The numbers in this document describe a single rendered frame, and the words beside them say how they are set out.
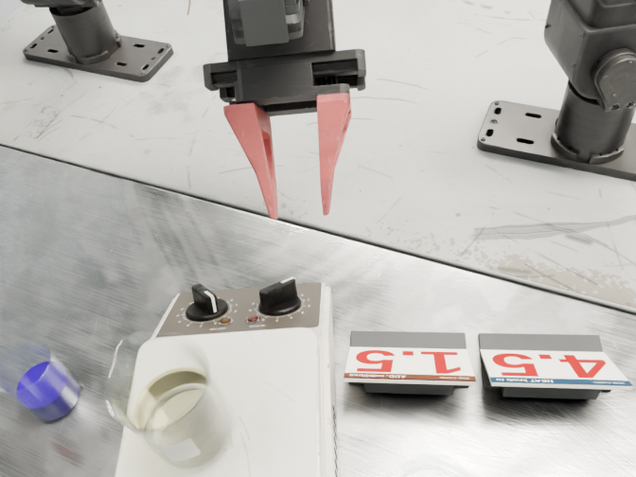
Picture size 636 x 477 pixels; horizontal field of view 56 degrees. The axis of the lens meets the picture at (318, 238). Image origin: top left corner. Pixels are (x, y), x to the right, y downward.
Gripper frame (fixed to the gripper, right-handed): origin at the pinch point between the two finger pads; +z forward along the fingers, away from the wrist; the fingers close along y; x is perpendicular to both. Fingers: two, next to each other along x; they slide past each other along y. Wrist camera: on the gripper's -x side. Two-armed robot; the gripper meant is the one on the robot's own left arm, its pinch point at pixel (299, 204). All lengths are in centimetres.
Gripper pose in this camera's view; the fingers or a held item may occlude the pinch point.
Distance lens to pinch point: 40.6
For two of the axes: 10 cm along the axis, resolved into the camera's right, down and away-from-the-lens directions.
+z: 0.8, 10.0, 0.5
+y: 9.9, -0.8, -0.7
